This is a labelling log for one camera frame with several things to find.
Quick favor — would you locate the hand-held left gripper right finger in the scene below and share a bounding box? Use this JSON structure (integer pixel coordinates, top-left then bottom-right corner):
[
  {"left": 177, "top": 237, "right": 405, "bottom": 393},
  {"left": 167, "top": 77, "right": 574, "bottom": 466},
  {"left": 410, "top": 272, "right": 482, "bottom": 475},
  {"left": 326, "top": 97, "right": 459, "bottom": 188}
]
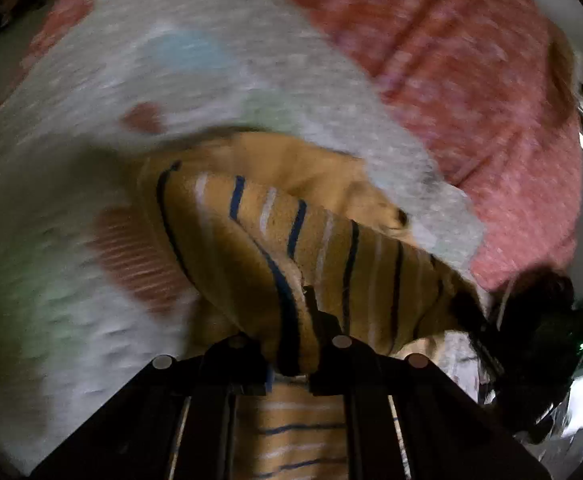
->
[{"left": 303, "top": 286, "right": 552, "bottom": 480}]

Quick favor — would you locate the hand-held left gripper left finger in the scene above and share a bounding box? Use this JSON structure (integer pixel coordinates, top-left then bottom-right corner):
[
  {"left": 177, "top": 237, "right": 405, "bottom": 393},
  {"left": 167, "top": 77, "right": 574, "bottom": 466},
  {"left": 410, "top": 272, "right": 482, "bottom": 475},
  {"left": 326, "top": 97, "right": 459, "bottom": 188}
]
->
[{"left": 30, "top": 334, "right": 272, "bottom": 480}]

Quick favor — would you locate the yellow striped small garment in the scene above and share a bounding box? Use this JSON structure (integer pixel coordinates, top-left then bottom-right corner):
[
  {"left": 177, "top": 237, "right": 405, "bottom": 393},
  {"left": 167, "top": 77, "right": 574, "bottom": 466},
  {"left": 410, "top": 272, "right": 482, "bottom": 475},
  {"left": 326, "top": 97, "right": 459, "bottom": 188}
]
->
[{"left": 138, "top": 132, "right": 487, "bottom": 480}]

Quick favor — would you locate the pink knitted blanket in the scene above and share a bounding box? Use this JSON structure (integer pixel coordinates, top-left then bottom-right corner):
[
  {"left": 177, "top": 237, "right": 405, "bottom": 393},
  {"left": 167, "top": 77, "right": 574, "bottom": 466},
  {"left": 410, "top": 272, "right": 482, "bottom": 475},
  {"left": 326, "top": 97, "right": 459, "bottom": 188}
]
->
[{"left": 1, "top": 0, "right": 583, "bottom": 293}]

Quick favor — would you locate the white patterned blanket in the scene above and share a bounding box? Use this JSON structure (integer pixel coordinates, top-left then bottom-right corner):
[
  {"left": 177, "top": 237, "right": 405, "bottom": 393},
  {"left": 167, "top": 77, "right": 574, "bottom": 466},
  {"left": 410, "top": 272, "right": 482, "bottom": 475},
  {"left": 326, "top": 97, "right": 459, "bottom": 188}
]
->
[{"left": 0, "top": 0, "right": 487, "bottom": 476}]

